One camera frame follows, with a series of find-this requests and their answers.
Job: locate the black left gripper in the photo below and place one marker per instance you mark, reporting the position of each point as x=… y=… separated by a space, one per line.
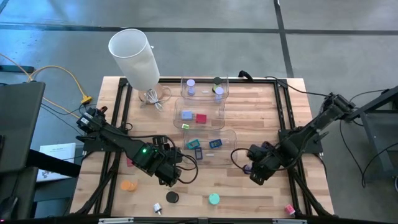
x=168 y=165

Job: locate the orange hourglass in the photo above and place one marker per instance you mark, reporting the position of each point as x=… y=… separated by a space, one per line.
x=126 y=185

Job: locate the teal hourglass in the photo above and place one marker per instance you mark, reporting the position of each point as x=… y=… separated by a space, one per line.
x=214 y=198

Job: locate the silver mounting bracket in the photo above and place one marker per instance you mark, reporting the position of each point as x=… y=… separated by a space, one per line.
x=116 y=221
x=289 y=221

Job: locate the silver plug adapter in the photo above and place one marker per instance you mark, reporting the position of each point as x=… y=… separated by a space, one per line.
x=157 y=207

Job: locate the black hourglass red sand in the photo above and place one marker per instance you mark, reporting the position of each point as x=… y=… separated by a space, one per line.
x=172 y=197

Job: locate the purple digital timer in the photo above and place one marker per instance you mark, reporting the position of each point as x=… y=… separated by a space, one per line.
x=198 y=153

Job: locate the light blue wall charger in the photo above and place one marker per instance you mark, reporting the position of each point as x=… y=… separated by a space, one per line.
x=186 y=115

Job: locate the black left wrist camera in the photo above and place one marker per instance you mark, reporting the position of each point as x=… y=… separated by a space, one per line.
x=160 y=142

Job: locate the small green charger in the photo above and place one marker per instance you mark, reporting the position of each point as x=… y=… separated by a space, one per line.
x=185 y=126

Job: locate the pink car USB charger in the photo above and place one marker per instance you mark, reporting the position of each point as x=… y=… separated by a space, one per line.
x=289 y=209

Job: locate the black floor strip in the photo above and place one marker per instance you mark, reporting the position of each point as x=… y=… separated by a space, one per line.
x=15 y=69

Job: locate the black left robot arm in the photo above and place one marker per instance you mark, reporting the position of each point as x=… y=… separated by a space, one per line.
x=124 y=144

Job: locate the clear plastic bin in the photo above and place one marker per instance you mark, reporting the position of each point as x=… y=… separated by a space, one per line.
x=227 y=158
x=202 y=96
x=214 y=107

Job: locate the white shade table lamp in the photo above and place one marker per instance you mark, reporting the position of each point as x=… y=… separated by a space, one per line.
x=133 y=59

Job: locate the black metal stand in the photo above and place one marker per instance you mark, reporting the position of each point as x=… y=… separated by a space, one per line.
x=379 y=130

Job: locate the blue digital timer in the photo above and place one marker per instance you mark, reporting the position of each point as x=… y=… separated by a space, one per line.
x=215 y=143

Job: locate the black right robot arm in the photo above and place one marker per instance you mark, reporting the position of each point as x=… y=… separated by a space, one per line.
x=311 y=127

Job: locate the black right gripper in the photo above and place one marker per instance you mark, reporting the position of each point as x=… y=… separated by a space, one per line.
x=262 y=160

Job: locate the white booklet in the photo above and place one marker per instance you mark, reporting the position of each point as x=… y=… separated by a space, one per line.
x=59 y=151

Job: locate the black hourglass yellow sand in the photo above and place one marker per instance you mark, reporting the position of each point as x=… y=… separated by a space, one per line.
x=217 y=80

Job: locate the teal digital timer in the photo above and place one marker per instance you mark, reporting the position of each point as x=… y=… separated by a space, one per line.
x=193 y=144

